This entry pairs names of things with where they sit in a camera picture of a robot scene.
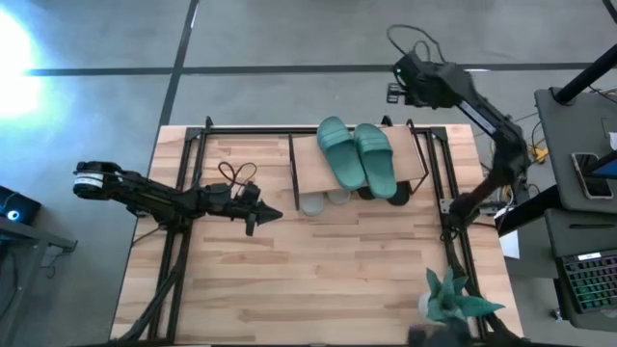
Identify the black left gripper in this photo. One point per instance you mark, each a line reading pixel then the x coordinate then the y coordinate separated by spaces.
pixel 224 200

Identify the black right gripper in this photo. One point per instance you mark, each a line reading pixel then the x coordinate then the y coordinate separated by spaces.
pixel 424 87

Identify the green rubber slide sandal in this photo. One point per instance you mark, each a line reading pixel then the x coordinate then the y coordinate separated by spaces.
pixel 376 159
pixel 340 154

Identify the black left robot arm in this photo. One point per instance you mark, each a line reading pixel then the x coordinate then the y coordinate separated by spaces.
pixel 144 197

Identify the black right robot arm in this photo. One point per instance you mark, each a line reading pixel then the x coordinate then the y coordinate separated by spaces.
pixel 506 144

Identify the grey desk top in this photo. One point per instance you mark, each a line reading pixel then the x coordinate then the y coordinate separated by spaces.
pixel 564 135

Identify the black round pole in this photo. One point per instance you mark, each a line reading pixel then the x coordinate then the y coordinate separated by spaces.
pixel 583 77

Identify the white plant pot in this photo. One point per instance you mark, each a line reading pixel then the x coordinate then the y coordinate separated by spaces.
pixel 423 306

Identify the black flat bar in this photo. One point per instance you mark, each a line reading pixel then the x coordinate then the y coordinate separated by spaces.
pixel 530 209

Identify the green artificial plant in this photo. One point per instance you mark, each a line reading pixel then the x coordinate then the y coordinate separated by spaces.
pixel 448 301

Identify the white paper sheet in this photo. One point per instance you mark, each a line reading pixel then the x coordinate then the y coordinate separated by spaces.
pixel 511 246

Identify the black smartphone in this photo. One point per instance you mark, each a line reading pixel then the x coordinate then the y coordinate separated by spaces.
pixel 592 180

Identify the grey metal side table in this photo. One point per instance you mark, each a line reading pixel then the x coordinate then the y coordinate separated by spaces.
pixel 29 233

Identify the black pen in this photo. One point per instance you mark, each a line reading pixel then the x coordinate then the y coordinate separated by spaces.
pixel 585 225

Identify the black device with blue light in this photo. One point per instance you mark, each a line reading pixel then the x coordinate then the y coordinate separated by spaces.
pixel 24 205

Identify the dark grey desk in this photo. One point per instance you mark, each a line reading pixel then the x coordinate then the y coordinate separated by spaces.
pixel 578 238

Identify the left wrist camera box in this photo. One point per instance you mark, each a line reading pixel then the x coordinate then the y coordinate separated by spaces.
pixel 250 193

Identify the wooden shelf with black frame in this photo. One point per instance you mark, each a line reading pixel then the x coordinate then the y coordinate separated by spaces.
pixel 308 164

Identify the black metal rig frame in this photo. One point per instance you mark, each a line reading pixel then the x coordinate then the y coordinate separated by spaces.
pixel 250 130

